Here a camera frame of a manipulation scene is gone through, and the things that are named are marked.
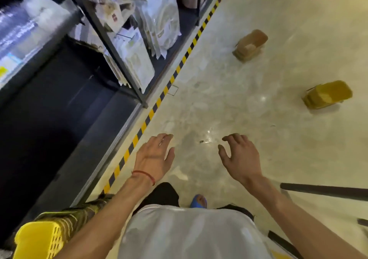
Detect person's right hand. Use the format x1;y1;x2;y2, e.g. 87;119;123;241
218;133;263;186

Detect person's left hand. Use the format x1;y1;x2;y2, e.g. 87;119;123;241
133;134;175;186

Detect black metal shelf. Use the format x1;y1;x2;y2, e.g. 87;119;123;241
0;0;230;239

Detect yellow basket dark handles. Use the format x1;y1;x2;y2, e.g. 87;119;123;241
302;80;353;110

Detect brown basket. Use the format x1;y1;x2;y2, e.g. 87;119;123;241
232;29;269;62

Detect stack of nested baskets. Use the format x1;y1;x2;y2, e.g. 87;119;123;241
13;194;115;259

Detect person's left forearm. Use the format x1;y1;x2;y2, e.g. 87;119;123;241
54;174;156;259

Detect person's right forearm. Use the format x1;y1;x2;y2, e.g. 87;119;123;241
247;175;368;259

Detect clear plastic goods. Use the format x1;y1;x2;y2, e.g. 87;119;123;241
0;0;72;66

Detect black trousers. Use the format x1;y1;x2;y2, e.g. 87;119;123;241
132;182;255;222

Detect blue right slipper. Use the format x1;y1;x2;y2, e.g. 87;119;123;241
190;194;207;209

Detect white shirt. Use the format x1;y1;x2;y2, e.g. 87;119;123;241
118;204;288;259

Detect clear packet red label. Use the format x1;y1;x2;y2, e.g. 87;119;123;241
96;0;136;33

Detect red string bracelet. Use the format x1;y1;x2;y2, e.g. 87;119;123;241
131;170;156;186

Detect black bar white post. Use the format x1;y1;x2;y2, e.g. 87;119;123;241
280;182;368;202

